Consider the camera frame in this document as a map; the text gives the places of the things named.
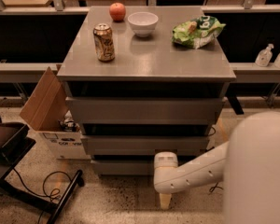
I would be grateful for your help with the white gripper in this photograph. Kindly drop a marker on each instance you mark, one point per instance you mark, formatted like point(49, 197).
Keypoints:
point(165, 164)

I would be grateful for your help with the grey bottom drawer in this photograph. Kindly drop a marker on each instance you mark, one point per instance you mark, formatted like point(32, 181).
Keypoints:
point(109, 167)

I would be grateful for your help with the grey drawer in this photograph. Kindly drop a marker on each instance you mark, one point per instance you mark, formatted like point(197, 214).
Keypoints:
point(133, 145)
point(109, 167)
point(144, 110)

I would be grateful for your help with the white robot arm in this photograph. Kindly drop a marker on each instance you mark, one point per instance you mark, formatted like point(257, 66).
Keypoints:
point(248, 165)

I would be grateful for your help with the grey middle drawer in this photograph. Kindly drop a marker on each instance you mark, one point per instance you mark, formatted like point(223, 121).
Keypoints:
point(133, 145)

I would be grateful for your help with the grey drawer cabinet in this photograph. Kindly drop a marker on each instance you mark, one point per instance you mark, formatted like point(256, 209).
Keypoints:
point(150, 67)

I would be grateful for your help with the grey top drawer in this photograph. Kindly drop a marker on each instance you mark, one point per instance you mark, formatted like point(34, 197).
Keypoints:
point(144, 110)

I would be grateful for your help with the cardboard box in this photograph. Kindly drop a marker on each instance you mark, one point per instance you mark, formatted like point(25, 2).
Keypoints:
point(47, 113)

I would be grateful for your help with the black stand base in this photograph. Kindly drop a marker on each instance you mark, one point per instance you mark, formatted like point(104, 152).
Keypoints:
point(49, 203)

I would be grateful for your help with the black tray on stand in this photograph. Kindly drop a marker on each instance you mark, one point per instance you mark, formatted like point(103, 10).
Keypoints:
point(13, 137)

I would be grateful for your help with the green chip bag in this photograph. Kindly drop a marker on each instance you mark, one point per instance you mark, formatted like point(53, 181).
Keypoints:
point(198, 32)

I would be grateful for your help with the white bowl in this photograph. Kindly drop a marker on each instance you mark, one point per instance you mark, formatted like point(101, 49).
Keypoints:
point(143, 23)

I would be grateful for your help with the gold soda can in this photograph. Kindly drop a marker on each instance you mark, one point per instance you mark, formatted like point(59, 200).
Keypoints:
point(103, 41)

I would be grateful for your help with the red apple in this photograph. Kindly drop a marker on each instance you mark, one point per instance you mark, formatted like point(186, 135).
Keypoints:
point(117, 11)

